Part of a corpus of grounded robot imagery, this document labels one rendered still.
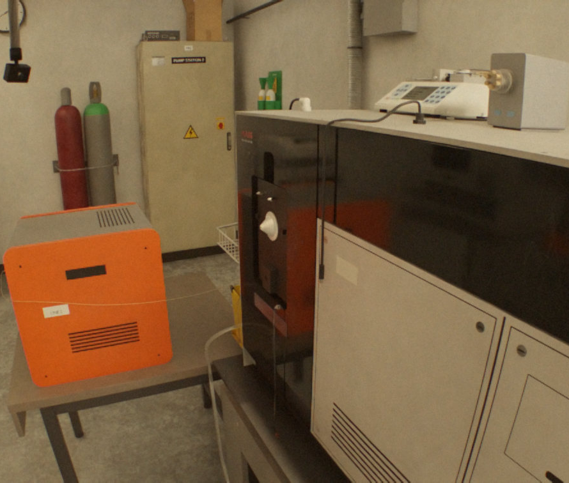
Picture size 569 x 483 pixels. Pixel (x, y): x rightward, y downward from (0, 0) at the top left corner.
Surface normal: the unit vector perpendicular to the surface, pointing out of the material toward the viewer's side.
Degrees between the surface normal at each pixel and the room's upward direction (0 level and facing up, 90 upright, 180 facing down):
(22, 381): 0
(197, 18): 90
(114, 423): 0
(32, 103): 90
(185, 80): 90
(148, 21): 90
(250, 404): 0
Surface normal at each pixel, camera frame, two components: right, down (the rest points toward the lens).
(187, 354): 0.00, -0.95
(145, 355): 0.44, 0.29
